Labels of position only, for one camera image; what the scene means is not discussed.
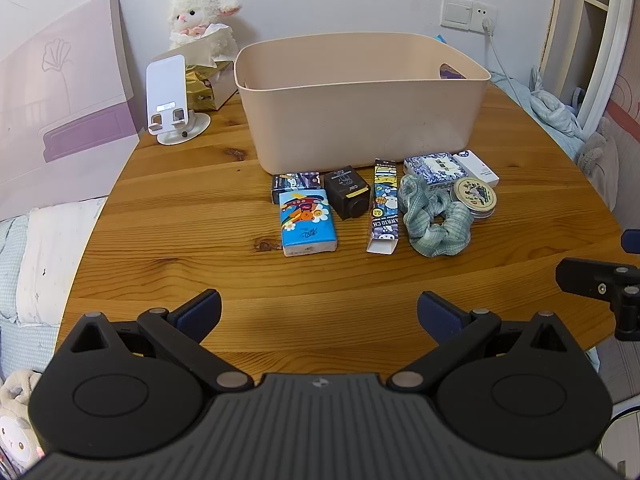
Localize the long cartoon print box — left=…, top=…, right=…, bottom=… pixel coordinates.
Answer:
left=366, top=158, right=405, bottom=256

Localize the beige plastic storage bin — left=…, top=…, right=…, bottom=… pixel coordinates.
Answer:
left=234, top=32, right=492, bottom=174

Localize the gold tissue box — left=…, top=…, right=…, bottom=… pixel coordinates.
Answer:
left=150, top=44, right=240, bottom=112

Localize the small dark cartoon box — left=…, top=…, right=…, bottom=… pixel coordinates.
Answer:
left=271, top=171, right=322, bottom=205

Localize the blue checked bed sheet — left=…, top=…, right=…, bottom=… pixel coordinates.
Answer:
left=0, top=214, right=67, bottom=386

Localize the green checked scrunchie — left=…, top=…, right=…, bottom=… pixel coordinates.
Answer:
left=397, top=175, right=474, bottom=259

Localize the blue cartoon tissue packet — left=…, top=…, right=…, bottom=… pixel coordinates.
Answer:
left=278, top=189, right=339, bottom=258

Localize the pink purple board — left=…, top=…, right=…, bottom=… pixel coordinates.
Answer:
left=0, top=0, right=141, bottom=209

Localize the grey plush toy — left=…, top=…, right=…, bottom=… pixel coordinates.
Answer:
left=575, top=117, right=621, bottom=211

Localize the white box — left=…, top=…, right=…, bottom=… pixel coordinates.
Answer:
left=450, top=150, right=501, bottom=188

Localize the beige wooden shelf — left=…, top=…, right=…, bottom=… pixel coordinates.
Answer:
left=540, top=0, right=617, bottom=92

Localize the white phone stand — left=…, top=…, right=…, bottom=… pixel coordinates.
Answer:
left=146, top=55, right=212, bottom=147

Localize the blue white patterned tissue packet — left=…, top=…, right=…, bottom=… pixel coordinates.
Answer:
left=403, top=152, right=469, bottom=192

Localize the small black box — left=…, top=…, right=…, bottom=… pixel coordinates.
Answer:
left=322, top=165, right=372, bottom=221

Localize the light blue blanket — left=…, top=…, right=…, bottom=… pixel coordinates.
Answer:
left=487, top=66, right=589, bottom=147

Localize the white wall switch socket panel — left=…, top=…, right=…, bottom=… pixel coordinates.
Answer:
left=441, top=0, right=498, bottom=34

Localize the cream plush toy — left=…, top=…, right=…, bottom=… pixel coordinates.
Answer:
left=0, top=369, right=47, bottom=467

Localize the white plug with cable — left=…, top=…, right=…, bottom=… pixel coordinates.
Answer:
left=480, top=16, right=531, bottom=111

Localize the white mirror frame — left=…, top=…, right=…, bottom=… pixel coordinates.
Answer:
left=575, top=0, right=639, bottom=134

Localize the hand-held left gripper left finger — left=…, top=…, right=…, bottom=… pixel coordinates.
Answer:
left=60, top=288, right=255, bottom=394

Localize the white plush lamb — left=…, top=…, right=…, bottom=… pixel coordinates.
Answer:
left=167, top=0, right=243, bottom=59

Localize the round metal tin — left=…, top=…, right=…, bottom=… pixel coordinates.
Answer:
left=449, top=178, right=499, bottom=221

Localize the white pillow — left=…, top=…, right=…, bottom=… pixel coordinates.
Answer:
left=15, top=197, right=108, bottom=329

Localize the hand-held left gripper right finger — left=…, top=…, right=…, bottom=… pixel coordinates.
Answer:
left=386, top=290, right=586, bottom=394

